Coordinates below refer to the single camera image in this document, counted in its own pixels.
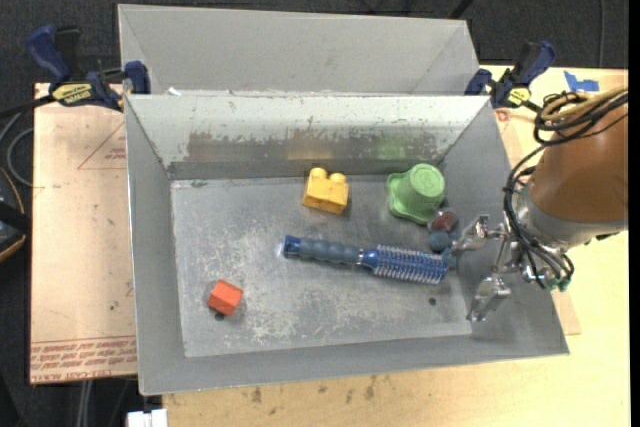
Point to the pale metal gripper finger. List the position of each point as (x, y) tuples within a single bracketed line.
[(487, 297), (475, 239)]

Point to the dark red ball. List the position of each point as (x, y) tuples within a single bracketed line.
[(445, 220)]

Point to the dark blue ball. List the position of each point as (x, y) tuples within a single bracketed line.
[(439, 241)]

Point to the green plastic cup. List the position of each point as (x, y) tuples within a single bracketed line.
[(417, 190)]

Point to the blue hairbrush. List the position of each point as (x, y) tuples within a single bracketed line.
[(350, 255)]

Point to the yellow toy brick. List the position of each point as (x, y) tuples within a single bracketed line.
[(325, 195)]

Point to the grey metal bin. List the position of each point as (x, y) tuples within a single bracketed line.
[(310, 305)]

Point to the orange cube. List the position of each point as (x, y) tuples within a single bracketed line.
[(225, 297)]

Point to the brown cardboard board, red print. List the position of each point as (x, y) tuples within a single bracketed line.
[(80, 235)]

